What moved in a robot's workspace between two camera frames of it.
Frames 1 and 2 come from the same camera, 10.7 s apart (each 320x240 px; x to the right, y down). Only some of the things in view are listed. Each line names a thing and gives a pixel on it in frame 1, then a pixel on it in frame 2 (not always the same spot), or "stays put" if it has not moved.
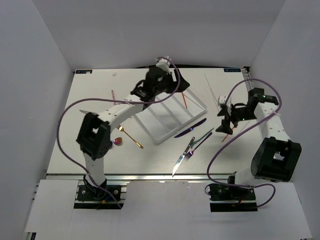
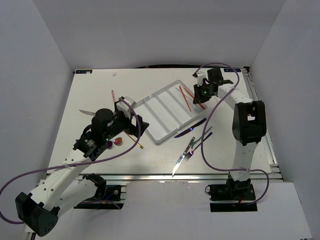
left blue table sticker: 82,71 stays put
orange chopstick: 232,129 → 193,97
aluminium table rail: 141,178 stays put
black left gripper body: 167,84 → 120,123
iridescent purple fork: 188,155 stays put
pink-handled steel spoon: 112,92 stays put
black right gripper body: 238,114 → 203,92
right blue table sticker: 232,70 stays put
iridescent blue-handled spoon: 118,141 stays put
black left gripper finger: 183,84 → 143,125
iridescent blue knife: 188,130 stays put
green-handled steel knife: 83,111 stays put
